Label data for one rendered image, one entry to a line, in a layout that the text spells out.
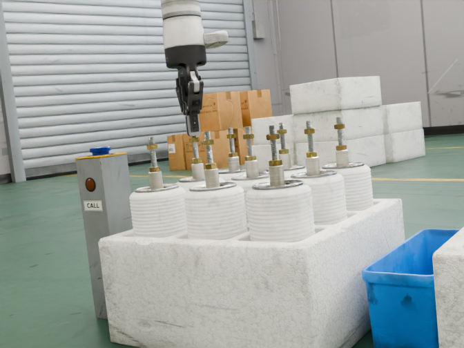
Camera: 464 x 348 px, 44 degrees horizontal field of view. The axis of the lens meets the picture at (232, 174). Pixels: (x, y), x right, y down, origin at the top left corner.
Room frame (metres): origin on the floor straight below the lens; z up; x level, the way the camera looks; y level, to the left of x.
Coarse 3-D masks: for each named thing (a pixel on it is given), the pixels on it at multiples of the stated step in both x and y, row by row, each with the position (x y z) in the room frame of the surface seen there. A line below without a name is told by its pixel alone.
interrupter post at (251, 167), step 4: (256, 160) 1.00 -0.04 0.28; (248, 164) 1.00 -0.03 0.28; (252, 164) 1.00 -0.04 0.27; (256, 164) 1.00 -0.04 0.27; (248, 168) 1.00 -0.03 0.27; (252, 168) 1.00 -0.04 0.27; (256, 168) 1.00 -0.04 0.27; (248, 172) 1.00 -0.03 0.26; (252, 172) 1.00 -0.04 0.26; (256, 172) 1.00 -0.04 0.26; (248, 176) 1.00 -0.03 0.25; (252, 176) 1.00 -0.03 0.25; (256, 176) 1.00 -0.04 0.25
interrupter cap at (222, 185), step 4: (200, 184) 0.94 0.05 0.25; (204, 184) 0.94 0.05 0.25; (220, 184) 0.93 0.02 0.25; (224, 184) 0.92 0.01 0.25; (228, 184) 0.90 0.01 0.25; (232, 184) 0.89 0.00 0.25; (236, 184) 0.90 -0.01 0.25; (192, 188) 0.89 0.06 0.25; (196, 188) 0.88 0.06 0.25; (200, 188) 0.88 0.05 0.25; (204, 188) 0.87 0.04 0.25; (208, 188) 0.87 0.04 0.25; (212, 188) 0.87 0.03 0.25; (216, 188) 0.87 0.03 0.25; (220, 188) 0.87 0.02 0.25; (224, 188) 0.88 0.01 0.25
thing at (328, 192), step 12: (312, 180) 0.90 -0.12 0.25; (324, 180) 0.89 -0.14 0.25; (336, 180) 0.90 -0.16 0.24; (312, 192) 0.89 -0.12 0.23; (324, 192) 0.89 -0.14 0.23; (336, 192) 0.90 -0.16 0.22; (324, 204) 0.89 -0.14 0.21; (336, 204) 0.90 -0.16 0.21; (324, 216) 0.89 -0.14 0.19; (336, 216) 0.90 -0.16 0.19
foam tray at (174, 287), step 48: (144, 240) 0.91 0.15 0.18; (192, 240) 0.86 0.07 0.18; (240, 240) 0.84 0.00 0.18; (336, 240) 0.81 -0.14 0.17; (384, 240) 0.97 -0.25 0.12; (144, 288) 0.90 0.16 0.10; (192, 288) 0.85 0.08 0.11; (240, 288) 0.80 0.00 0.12; (288, 288) 0.75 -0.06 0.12; (336, 288) 0.80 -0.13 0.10; (144, 336) 0.91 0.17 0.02; (192, 336) 0.85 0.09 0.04; (240, 336) 0.80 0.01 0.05; (288, 336) 0.76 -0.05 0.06; (336, 336) 0.79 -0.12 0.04
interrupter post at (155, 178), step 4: (156, 172) 0.97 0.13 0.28; (160, 172) 0.97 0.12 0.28; (152, 176) 0.97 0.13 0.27; (156, 176) 0.97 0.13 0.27; (160, 176) 0.97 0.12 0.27; (152, 180) 0.97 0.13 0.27; (156, 180) 0.97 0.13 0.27; (160, 180) 0.97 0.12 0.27; (152, 184) 0.97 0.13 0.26; (156, 184) 0.97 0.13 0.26; (160, 184) 0.97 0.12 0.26; (152, 188) 0.97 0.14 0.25; (156, 188) 0.97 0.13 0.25
